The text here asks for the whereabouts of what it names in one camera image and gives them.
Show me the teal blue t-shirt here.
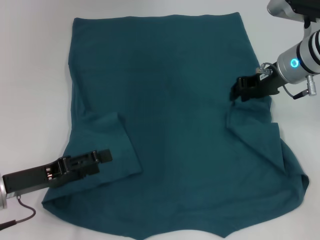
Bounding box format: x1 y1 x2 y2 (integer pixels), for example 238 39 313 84
41 11 311 238

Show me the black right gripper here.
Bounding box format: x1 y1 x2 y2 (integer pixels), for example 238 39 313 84
229 62 288 102

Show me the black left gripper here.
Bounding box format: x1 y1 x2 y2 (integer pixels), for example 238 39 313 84
2 156 101 195

